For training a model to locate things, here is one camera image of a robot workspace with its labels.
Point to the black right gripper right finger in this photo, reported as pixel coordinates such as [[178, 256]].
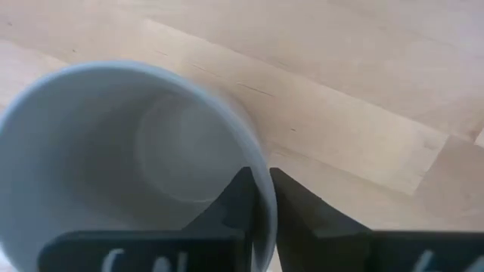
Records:
[[321, 242]]

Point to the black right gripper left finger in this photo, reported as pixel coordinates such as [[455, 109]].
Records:
[[211, 249]]

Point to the white embossed mug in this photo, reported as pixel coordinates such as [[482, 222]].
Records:
[[94, 151]]

